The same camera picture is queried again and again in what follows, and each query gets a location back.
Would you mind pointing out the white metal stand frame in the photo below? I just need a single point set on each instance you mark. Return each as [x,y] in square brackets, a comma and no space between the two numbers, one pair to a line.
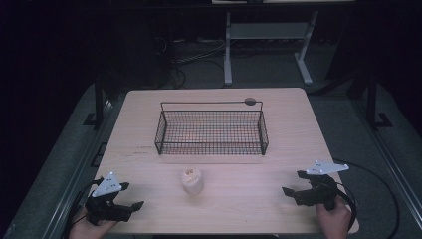
[268,31]

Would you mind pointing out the aluminium frame rail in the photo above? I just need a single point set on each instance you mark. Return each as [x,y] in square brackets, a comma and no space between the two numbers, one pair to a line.
[391,166]
[76,179]

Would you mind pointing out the person's left hand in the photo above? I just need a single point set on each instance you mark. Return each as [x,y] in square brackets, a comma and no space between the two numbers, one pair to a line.
[89,229]

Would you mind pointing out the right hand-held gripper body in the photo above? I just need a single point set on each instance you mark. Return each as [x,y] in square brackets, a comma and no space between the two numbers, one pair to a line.
[320,191]

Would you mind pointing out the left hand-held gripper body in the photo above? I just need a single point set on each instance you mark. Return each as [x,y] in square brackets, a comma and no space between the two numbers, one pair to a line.
[105,207]

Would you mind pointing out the black metal stand post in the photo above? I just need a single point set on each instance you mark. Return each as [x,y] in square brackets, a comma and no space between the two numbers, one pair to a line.
[372,103]
[98,99]

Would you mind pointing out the person's right hand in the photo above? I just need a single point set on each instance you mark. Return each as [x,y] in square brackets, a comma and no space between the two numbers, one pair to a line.
[333,220]

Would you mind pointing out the translucent plastic cup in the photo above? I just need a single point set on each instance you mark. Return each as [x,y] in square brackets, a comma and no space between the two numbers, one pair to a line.
[192,181]

